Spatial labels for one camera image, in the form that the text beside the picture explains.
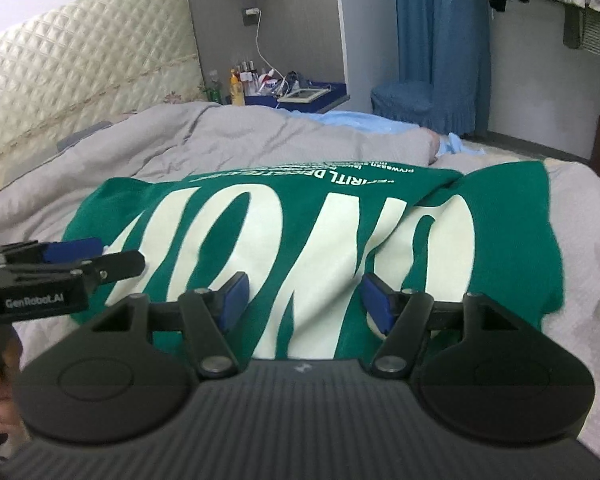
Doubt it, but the green hoodie sweatshirt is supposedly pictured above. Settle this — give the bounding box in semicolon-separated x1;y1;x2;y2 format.
64;162;564;362

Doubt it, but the person left hand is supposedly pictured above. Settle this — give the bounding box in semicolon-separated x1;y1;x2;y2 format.
0;327;27;438

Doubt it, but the cream quilted headboard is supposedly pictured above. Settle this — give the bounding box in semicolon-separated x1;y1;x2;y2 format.
0;0;204;172

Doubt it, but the green glass bottle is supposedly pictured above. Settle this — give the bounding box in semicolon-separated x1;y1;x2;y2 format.
206;70;223;104

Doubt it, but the orange bottle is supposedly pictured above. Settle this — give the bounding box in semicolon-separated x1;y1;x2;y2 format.
230;70;245;106

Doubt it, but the blue covered chair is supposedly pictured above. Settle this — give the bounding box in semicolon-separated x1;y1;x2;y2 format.
370;0;491;136

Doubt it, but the blue tray on nightstand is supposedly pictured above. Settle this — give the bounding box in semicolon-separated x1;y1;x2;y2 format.
245;82;350;114

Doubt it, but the grey wardrobe cabinet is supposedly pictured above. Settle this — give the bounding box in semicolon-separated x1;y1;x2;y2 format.
188;0;399;112

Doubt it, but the blue curtain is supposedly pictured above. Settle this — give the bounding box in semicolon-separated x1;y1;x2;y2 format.
396;0;442;82

